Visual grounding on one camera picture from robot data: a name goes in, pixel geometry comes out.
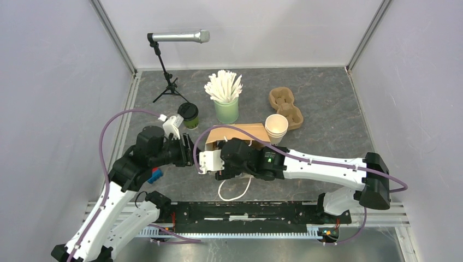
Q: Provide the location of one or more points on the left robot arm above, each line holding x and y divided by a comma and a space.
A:
99, 239

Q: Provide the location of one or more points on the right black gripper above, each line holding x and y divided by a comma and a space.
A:
227, 173

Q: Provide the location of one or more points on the black plastic cup lid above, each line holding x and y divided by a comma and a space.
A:
188, 111

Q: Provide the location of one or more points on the black tripod mic stand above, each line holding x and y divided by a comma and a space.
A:
171, 88

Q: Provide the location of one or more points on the red and blue block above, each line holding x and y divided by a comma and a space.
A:
156, 174

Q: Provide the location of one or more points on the brown cardboard cup carrier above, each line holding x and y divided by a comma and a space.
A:
282, 100

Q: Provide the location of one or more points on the green straw holder cup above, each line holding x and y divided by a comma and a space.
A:
227, 113

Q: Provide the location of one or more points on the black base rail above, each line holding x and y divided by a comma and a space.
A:
247, 217

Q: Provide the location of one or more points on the silver microphone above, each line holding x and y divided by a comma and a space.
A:
200, 36

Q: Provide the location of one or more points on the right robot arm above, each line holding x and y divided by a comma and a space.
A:
363, 181

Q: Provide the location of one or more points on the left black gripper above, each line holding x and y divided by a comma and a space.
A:
187, 152

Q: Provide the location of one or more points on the stack of white paper cups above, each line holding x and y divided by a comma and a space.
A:
276, 126

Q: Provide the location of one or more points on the white paper straws bundle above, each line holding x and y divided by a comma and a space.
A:
224, 86

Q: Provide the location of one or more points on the brown paper bag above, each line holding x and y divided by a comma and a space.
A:
254, 135

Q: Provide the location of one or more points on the green paper coffee cup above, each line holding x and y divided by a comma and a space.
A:
191, 123

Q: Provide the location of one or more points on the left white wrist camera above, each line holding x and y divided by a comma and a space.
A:
171, 125

